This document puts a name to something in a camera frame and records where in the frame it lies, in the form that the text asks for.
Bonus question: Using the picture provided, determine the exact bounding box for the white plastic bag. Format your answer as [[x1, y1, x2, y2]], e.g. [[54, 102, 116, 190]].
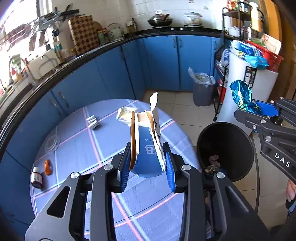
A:
[[220, 48, 232, 67]]

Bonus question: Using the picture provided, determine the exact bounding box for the white plastic board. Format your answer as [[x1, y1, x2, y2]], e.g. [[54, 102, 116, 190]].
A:
[[28, 52, 62, 79]]

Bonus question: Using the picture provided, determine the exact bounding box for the black round trash bin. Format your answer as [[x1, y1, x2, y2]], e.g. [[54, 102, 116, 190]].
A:
[[196, 122, 255, 183]]

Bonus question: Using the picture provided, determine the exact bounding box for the brown medicine bottle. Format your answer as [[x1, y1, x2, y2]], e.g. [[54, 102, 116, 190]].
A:
[[31, 166, 43, 189]]

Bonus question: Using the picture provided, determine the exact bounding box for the checkered wooden cutting board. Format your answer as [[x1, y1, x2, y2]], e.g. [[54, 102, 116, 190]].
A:
[[68, 15, 100, 56]]

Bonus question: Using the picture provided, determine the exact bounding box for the pale green kettle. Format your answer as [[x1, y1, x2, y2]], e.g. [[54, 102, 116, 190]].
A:
[[107, 23, 124, 40]]

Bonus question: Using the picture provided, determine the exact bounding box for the torn blue carton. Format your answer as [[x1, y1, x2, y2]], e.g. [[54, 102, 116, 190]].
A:
[[129, 92, 167, 178]]

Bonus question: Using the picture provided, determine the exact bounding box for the glass condiment bottle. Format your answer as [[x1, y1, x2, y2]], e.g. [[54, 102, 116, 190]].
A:
[[126, 20, 136, 35]]

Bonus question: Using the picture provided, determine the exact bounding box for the blue kitchen cabinet unit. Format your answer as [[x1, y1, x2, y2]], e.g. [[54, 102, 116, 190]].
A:
[[0, 35, 232, 223]]

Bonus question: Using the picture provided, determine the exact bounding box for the white cooking pot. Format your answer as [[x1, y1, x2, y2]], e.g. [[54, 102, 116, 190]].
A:
[[183, 11, 203, 25]]

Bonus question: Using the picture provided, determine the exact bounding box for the chrome kitchen faucet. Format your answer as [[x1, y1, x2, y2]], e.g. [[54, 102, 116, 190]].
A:
[[9, 54, 31, 85]]

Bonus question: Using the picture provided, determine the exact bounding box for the white tall bottle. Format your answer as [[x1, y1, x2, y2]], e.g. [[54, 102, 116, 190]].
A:
[[250, 3, 260, 32]]

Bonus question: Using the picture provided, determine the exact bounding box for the silver foil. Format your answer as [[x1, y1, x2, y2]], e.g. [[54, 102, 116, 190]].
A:
[[203, 165, 220, 174]]

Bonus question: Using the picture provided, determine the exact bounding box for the person's right hand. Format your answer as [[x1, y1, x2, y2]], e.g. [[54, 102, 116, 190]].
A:
[[285, 179, 296, 202]]

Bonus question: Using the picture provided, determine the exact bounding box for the black metal storage rack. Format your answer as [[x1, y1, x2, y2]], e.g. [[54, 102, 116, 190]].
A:
[[213, 7, 266, 122]]

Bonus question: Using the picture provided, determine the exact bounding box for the cream crumpled wrapper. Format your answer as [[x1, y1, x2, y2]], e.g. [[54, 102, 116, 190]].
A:
[[116, 107, 139, 127]]

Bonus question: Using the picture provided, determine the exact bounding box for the black wok with lid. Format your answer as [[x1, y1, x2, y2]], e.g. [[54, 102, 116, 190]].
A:
[[147, 10, 174, 28]]

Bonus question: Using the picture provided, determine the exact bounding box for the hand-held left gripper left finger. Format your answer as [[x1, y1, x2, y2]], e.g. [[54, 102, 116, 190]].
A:
[[24, 141, 133, 241]]

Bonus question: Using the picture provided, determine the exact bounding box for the grey trash bin with bag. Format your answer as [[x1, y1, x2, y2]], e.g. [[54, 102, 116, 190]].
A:
[[188, 67, 216, 106]]

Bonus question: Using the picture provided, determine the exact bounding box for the blue plastic package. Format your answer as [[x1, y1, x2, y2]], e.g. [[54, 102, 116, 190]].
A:
[[231, 40, 270, 69]]

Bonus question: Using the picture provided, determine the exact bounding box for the teal foil wrapper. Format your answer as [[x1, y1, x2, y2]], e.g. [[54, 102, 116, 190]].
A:
[[229, 79, 260, 114]]

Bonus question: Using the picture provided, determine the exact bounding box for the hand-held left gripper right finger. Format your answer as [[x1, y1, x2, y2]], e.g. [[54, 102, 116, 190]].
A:
[[162, 142, 273, 241]]

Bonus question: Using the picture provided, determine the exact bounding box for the silver blister pack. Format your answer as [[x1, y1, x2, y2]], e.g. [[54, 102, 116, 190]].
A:
[[87, 115, 100, 129]]

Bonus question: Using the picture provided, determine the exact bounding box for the clear plastic lid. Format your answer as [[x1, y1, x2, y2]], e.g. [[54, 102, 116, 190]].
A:
[[44, 134, 61, 152]]

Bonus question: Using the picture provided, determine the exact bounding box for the white washing machine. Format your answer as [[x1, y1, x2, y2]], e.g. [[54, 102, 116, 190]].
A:
[[217, 52, 279, 136]]

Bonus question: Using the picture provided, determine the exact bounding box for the red plastic basket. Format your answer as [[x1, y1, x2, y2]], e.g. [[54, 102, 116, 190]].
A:
[[245, 40, 284, 72]]

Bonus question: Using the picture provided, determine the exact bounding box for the orange peel piece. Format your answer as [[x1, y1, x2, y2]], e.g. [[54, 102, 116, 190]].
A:
[[44, 159, 53, 176]]

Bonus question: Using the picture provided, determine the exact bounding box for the metal dish rack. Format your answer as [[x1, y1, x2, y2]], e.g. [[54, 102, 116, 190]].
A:
[[5, 9, 80, 52]]

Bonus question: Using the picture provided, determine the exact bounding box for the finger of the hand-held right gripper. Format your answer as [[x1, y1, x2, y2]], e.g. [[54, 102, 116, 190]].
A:
[[254, 97, 296, 117], [234, 108, 296, 139]]

